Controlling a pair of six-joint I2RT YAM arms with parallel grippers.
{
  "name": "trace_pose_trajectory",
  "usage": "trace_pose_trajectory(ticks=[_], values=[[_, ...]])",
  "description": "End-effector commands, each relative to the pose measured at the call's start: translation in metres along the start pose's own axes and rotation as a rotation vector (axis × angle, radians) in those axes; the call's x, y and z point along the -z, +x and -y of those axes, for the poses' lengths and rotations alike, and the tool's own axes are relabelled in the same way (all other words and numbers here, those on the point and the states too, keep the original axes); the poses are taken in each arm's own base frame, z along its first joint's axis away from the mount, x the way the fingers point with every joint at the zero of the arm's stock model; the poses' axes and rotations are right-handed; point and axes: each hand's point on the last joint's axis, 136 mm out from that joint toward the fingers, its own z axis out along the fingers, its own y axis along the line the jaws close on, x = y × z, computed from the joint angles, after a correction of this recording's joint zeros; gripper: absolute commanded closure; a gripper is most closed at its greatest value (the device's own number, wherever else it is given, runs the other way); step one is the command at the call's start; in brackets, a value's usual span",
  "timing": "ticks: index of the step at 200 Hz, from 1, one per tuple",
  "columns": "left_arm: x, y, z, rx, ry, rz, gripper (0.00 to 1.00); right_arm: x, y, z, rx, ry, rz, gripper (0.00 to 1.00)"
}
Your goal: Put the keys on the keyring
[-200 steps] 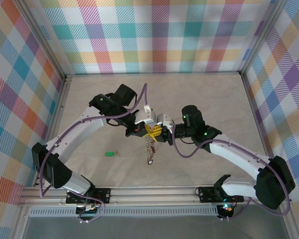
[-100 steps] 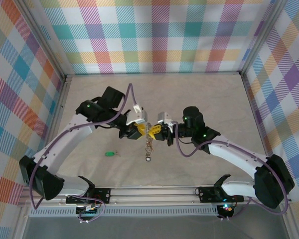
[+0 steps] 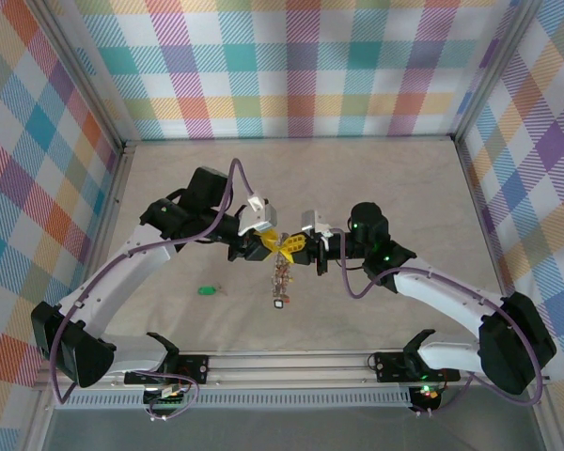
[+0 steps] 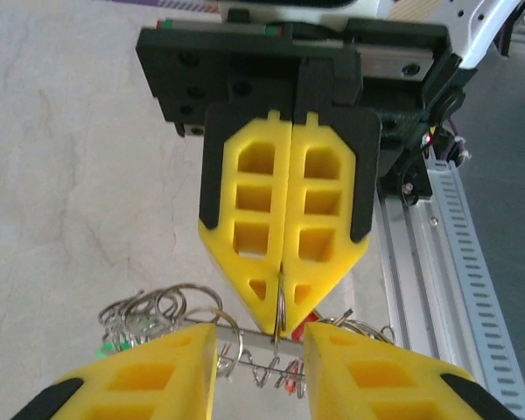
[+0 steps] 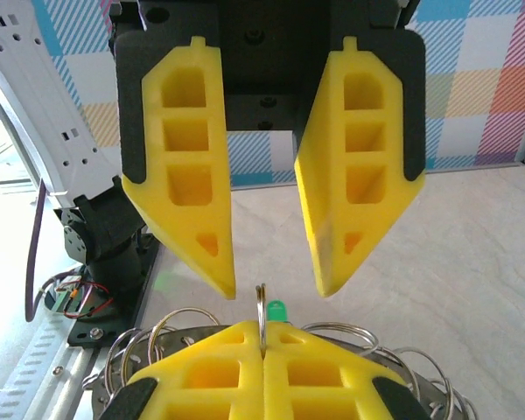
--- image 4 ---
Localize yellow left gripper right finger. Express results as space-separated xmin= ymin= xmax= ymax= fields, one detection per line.
xmin=303 ymin=320 xmax=508 ymax=420

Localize red key tag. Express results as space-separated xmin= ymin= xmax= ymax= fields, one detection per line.
xmin=283 ymin=360 xmax=305 ymax=395
xmin=290 ymin=309 xmax=326 ymax=341

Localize silver split ring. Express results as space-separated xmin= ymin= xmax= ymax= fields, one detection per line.
xmin=274 ymin=269 xmax=289 ymax=349

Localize grey slotted cable duct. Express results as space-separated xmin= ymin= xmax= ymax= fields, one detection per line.
xmin=422 ymin=159 xmax=525 ymax=420

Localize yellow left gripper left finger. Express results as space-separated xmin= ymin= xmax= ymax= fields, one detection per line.
xmin=8 ymin=323 xmax=221 ymax=420

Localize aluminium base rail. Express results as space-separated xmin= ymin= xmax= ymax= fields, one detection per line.
xmin=374 ymin=187 xmax=480 ymax=420

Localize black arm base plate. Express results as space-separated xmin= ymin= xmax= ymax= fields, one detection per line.
xmin=375 ymin=56 xmax=467 ymax=207

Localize green key tag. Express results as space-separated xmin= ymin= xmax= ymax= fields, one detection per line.
xmin=94 ymin=321 xmax=157 ymax=359

